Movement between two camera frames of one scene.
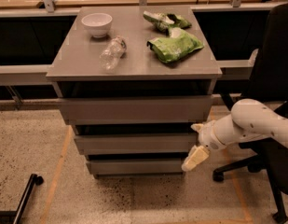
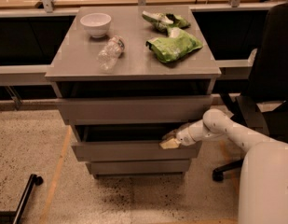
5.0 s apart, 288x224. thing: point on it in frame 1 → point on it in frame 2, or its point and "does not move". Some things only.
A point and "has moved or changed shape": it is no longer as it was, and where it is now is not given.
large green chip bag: [178, 42] does not move
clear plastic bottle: [112, 53] does not move
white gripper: [209, 137] → [185, 135]
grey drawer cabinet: [136, 83] does not move
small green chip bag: [165, 21] does not move
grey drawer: [134, 143] has moved or changed shape
